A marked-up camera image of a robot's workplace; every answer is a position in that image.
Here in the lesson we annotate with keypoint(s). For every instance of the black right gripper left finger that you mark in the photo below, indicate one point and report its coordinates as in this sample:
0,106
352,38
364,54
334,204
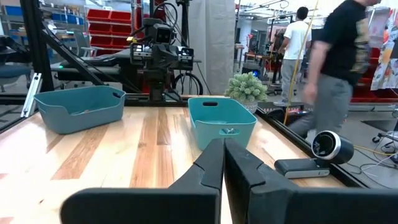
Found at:
199,177

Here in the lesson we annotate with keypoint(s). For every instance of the red storage shelf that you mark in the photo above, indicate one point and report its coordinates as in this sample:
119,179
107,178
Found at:
373,93

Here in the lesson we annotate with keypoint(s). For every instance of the teal plastic bin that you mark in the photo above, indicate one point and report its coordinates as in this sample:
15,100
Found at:
77,118
217,121

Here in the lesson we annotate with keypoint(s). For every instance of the green succulent in white pot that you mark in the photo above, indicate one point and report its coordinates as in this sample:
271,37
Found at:
245,88

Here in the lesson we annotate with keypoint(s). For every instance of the grey office chair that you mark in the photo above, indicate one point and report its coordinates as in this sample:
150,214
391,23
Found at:
12,71

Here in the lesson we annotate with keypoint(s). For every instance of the silver aluminium extrusion bar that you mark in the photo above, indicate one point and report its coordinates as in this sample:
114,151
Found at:
31,93

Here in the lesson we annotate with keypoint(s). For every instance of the black aluminium table frame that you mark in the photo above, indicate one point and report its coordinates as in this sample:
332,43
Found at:
37,46

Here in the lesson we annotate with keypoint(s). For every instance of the blue storage bins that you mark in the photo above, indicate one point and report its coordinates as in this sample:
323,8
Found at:
71,18

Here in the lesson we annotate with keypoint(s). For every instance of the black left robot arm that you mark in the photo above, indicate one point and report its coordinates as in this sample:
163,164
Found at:
157,84

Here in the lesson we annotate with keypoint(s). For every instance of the person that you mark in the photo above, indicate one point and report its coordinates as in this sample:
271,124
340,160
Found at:
295,40
339,62

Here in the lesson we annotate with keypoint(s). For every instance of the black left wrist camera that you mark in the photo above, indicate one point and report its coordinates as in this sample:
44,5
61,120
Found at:
163,33

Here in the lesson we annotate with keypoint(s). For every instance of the red storage bin rack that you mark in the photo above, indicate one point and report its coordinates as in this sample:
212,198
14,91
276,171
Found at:
109,28

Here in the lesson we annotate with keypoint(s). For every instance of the colourful patterned cloth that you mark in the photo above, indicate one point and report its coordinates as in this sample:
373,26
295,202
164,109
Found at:
387,62

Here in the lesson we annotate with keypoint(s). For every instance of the grey concrete column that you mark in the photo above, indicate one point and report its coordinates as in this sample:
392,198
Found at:
211,46

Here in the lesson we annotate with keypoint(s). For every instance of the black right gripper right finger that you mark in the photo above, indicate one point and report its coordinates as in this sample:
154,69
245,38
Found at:
248,177

